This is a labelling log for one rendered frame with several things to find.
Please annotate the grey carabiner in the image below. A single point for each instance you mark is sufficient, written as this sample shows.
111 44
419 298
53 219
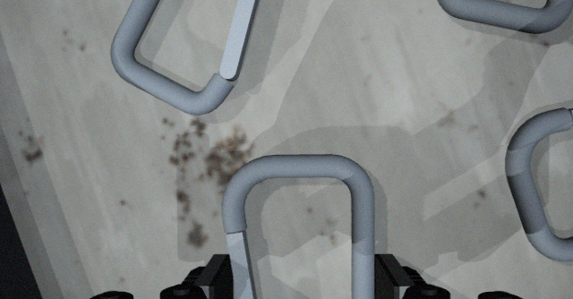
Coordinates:
300 166
205 101
510 16
522 186

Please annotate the grey tray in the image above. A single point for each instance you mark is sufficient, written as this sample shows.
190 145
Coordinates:
16 277

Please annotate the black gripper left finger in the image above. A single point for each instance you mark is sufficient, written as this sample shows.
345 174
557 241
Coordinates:
215 281

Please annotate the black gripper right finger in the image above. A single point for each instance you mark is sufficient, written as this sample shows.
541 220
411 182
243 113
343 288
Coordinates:
391 281

